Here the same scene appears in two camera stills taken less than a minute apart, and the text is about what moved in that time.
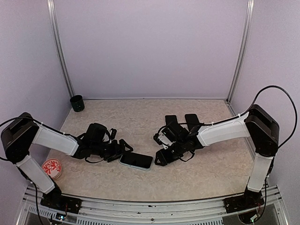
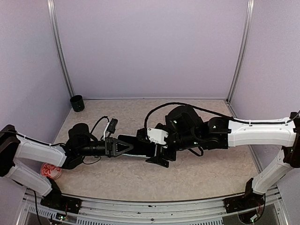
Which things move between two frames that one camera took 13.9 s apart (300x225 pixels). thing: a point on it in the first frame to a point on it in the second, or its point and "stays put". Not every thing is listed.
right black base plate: x=243 y=202 stays put
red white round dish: x=52 y=167 stays put
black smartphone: x=137 y=159 to x=140 y=147
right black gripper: x=164 y=158 stays put
